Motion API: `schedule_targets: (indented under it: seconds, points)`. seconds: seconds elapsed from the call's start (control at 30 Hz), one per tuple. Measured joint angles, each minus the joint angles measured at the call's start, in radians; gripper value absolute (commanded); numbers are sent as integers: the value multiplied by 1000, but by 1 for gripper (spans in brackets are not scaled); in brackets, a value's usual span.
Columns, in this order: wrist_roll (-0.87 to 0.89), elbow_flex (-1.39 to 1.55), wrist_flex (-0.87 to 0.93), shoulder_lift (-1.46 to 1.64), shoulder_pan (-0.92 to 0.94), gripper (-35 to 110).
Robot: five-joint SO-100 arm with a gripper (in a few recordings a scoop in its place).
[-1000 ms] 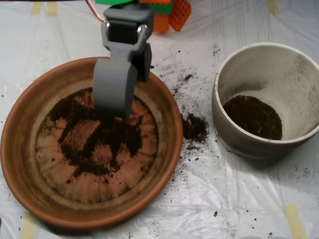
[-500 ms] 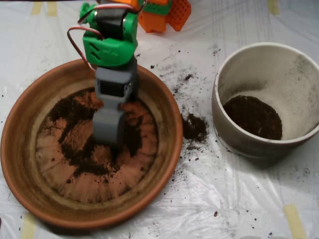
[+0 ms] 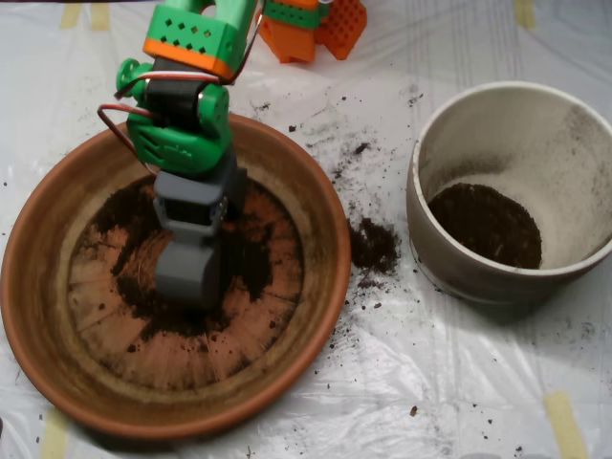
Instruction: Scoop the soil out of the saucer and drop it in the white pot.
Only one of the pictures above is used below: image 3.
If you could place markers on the grey gripper black servo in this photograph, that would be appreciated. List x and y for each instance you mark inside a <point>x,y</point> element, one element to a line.
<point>187,208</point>

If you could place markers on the dark soil pile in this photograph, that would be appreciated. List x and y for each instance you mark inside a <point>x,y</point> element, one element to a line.
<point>138,296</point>

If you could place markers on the green orange robot arm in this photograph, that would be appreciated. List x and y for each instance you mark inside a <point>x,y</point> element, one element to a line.
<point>181,148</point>

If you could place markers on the terracotta plant saucer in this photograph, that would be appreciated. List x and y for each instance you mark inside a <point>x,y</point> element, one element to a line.
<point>325,268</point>

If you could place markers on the spilled dark soil heap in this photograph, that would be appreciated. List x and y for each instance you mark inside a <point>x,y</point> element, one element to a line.
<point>373,248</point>

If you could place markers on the white ceramic pot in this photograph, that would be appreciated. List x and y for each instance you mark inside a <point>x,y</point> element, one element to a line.
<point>478,287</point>

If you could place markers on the dark soil in pot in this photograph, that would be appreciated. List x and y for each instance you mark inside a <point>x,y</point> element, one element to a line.
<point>483,229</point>

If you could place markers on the beige masking tape strip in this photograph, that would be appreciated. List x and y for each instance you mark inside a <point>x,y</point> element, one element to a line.
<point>566,425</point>
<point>71,15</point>
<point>100,16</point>
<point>55,440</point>
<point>524,13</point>

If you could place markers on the clear white plastic sheet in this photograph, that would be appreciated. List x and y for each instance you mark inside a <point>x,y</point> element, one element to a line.
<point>478,358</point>

